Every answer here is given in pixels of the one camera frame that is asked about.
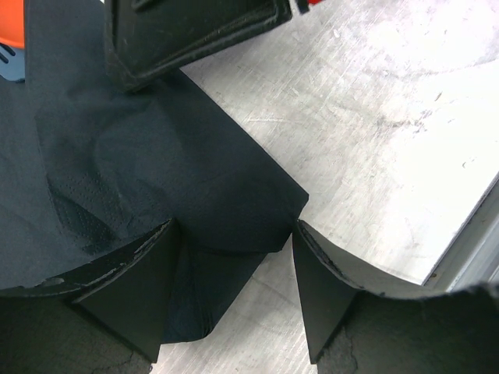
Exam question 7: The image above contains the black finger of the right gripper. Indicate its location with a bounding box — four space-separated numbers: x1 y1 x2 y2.
104 0 292 92

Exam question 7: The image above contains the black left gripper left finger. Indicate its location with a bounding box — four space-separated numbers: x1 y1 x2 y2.
1 220 180 373

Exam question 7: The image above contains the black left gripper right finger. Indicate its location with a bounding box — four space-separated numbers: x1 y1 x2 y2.
292 221 498 373

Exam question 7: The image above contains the blue plastic fork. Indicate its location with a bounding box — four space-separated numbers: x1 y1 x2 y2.
0 44 25 83

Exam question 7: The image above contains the orange plastic spoon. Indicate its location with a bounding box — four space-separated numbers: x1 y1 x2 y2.
0 0 25 49

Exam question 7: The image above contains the aluminium frame rail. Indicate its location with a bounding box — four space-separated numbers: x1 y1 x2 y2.
424 185 498 291

